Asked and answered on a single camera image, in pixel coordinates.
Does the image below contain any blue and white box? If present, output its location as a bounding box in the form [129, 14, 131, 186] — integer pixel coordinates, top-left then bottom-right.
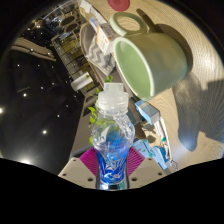
[134, 99, 161, 125]

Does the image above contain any blue and white card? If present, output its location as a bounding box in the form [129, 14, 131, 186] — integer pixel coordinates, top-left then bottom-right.
[88, 15, 102, 34]

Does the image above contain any curved grey sofa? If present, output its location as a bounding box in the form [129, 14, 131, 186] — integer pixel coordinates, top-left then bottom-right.
[79, 22, 118, 88]

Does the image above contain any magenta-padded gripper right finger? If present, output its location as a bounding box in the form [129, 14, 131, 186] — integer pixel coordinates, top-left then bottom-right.
[125, 146, 168, 190]

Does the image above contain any clear blue-label drink bottle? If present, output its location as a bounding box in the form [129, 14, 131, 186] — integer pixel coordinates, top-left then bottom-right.
[90, 82, 136, 185]

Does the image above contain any green potted plant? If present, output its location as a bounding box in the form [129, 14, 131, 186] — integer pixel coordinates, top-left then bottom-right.
[87, 74, 114, 146]

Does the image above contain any white round column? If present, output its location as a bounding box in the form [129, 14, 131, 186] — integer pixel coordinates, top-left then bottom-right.
[70, 71, 92, 93]

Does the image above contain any flat round red coaster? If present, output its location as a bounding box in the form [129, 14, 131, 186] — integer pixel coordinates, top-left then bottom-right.
[106, 0, 131, 12]

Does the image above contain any group of ceiling spotlights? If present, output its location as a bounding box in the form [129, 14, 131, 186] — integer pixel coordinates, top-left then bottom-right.
[0, 56, 68, 164]

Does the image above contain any curved wooden ceiling canopy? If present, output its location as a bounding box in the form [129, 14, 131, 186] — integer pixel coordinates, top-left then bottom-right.
[11, 37, 57, 63]

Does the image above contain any small sticker sheet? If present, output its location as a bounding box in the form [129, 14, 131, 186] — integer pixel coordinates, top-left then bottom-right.
[169, 159, 180, 172]

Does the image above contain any pale green mug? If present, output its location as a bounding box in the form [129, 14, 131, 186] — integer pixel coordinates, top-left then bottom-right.
[109, 11, 189, 102]

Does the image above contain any grey chevron cushion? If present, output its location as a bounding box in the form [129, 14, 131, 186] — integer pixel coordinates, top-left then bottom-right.
[87, 42, 116, 75]

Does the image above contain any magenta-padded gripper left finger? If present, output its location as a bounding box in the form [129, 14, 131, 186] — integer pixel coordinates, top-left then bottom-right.
[57, 147, 101, 190]

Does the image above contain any group of dining chairs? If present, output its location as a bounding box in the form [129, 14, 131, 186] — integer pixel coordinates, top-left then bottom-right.
[49, 13, 81, 34]

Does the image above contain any white paper napkin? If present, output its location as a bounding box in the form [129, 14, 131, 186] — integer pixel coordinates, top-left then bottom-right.
[79, 0, 93, 14]

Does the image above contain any white and orange box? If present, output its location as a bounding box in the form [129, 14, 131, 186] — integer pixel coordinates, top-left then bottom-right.
[95, 22, 118, 56]

